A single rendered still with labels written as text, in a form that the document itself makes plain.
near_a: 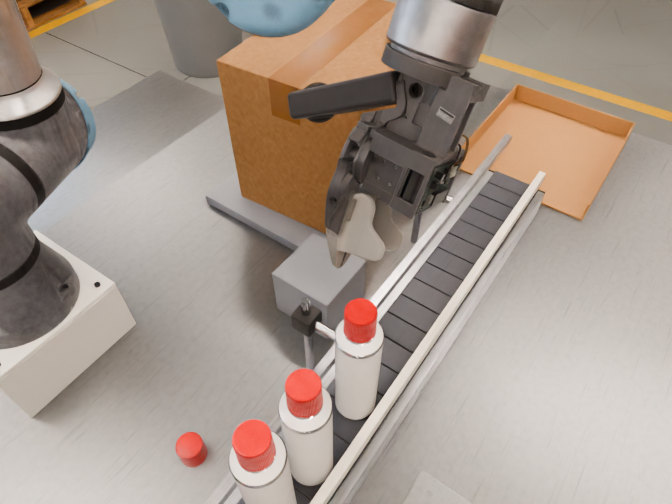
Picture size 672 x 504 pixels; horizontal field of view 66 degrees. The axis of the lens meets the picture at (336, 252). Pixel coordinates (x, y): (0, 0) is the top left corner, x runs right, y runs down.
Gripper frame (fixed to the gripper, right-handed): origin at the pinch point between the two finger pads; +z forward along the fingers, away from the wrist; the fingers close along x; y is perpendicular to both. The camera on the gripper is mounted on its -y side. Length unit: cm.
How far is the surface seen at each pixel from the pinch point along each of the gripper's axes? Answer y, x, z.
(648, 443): 38, 28, 17
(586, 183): 13, 69, -1
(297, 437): 7.0, -9.4, 13.7
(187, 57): -194, 158, 45
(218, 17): -181, 162, 20
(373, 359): 7.8, 0.6, 9.0
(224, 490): 3.2, -12.8, 22.5
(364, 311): 5.5, -0.9, 3.5
